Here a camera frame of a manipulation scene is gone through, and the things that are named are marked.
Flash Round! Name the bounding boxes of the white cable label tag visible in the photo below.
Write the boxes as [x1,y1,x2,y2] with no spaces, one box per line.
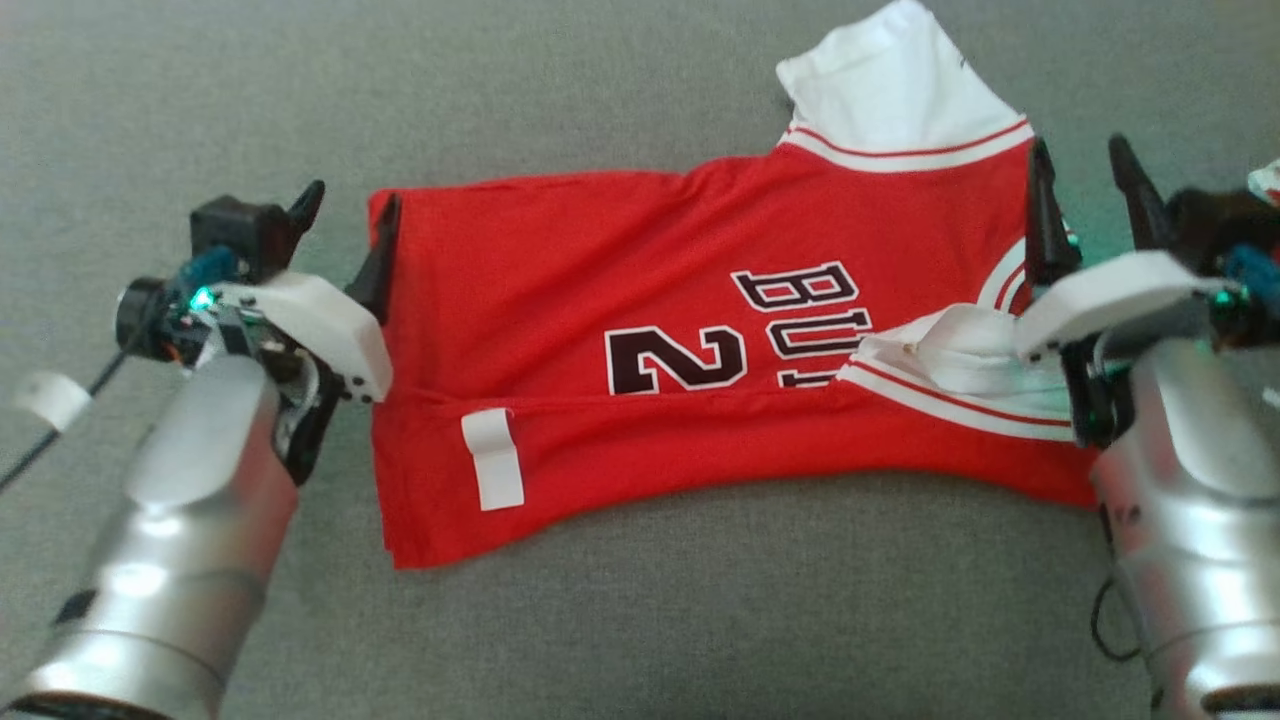
[14,370,93,433]

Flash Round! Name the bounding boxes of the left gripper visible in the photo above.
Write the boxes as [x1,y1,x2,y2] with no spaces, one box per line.
[190,180,403,486]

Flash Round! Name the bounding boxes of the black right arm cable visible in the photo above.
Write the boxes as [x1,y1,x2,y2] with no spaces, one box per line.
[1088,575,1143,663]

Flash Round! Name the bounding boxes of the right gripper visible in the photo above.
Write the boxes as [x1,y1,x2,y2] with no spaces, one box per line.
[1012,133,1280,448]

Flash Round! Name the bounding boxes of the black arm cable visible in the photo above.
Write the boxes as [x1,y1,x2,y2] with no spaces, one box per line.
[0,345,136,493]
[1088,575,1143,663]

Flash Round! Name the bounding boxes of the red white basketball jersey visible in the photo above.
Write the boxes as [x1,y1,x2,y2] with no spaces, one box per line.
[365,0,1101,571]

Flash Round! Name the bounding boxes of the large grey sofa seat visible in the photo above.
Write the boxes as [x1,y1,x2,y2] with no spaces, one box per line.
[0,0,1280,720]

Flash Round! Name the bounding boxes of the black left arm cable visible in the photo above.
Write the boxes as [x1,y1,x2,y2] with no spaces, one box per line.
[0,345,136,493]

